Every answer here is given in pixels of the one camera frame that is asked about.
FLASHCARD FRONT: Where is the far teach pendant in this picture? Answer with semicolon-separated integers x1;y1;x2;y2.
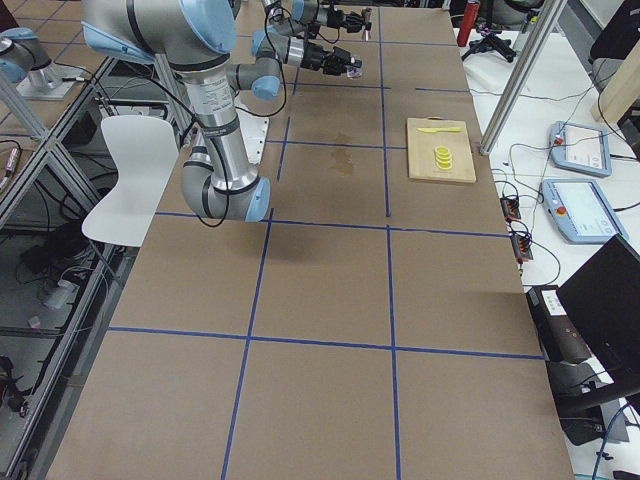
549;121;612;178

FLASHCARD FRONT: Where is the bamboo cutting board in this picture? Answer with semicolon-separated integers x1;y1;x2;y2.
406;118;476;184

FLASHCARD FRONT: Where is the white plastic chair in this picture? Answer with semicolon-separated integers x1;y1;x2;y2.
82;115;179;247

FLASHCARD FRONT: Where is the yellow plastic knife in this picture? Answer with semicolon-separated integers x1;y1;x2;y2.
416;127;462;134

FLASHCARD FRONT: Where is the teach pendant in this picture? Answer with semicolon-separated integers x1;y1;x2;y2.
549;121;612;178
540;179;629;245

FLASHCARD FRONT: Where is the aluminium frame post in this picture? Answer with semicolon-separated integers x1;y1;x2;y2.
479;0;567;156

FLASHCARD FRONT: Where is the near teach pendant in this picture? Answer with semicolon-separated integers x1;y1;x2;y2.
540;179;629;245

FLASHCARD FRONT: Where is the black monitor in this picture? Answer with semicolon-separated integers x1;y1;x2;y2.
557;235;639;408

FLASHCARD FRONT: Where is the red bottle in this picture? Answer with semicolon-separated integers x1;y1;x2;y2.
457;0;480;47

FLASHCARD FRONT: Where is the black tripod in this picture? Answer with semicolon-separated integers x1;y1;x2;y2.
461;32;517;63

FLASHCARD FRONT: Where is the black box device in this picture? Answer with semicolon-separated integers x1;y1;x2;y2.
526;285;591;365

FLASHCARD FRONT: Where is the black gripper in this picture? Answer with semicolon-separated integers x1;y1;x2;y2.
327;6;372;33
302;42;362;76

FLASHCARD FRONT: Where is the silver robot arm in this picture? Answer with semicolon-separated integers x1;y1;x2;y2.
262;1;371;41
82;1;371;226

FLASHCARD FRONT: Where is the clear glass cup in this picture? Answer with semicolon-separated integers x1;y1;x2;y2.
345;65;363;80

